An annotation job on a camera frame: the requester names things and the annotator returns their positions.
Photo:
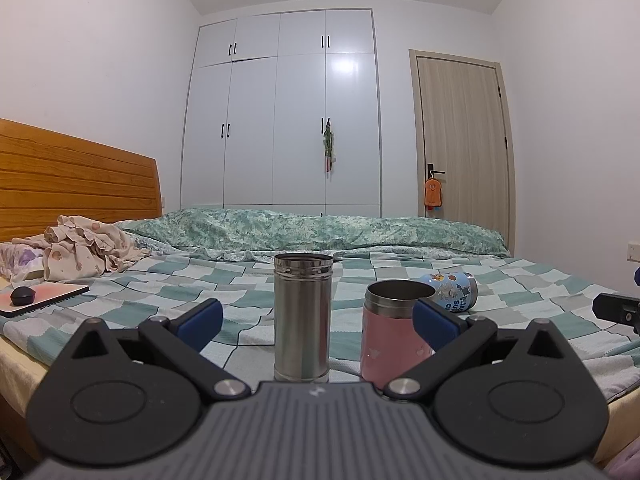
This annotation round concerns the beige printed clothes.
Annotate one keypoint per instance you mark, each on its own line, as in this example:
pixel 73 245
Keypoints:
pixel 85 250

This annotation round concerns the green patterned quilt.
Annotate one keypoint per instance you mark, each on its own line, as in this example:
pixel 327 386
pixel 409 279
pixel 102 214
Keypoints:
pixel 310 232

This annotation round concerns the tall stainless steel cup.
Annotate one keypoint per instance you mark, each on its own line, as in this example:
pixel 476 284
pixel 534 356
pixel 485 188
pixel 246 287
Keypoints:
pixel 302 315

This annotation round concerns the black computer mouse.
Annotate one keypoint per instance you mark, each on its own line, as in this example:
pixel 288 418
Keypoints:
pixel 23 296

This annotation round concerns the wall socket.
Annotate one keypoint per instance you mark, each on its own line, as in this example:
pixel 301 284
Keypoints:
pixel 633 252

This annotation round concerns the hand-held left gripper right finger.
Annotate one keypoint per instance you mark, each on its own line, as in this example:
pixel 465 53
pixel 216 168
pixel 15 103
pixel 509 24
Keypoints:
pixel 434 329

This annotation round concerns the checked bed sheet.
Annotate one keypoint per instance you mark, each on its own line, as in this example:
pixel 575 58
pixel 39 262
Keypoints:
pixel 165 290

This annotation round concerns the white wardrobe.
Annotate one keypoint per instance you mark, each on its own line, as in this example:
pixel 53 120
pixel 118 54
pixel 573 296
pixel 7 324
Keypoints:
pixel 280 120

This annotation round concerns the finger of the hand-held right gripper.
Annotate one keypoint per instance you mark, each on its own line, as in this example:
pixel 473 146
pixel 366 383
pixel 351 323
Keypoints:
pixel 617 312

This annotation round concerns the blue printed cup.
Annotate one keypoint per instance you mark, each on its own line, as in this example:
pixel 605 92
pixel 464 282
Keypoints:
pixel 452 291

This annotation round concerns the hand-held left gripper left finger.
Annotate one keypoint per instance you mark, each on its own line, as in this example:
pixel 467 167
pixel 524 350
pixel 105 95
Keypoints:
pixel 201 327

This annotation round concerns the wooden headboard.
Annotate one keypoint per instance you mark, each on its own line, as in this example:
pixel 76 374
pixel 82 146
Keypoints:
pixel 70 185

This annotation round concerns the purple patterned pillow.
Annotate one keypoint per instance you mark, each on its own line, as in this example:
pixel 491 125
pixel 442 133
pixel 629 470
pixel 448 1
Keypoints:
pixel 20 260

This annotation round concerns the green hanging ornament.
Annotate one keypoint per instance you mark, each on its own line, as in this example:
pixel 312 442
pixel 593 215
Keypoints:
pixel 328 146

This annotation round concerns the pink mouse pad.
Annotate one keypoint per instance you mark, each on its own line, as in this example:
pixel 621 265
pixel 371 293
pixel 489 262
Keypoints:
pixel 52 296

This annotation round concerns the pink steel-rimmed cup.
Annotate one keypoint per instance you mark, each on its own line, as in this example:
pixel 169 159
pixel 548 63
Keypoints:
pixel 387 340

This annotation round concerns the orange hanging plush toy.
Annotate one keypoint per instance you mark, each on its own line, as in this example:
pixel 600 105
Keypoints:
pixel 433 191

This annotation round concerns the beige wooden door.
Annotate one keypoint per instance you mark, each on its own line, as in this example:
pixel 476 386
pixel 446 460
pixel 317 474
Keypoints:
pixel 462 145

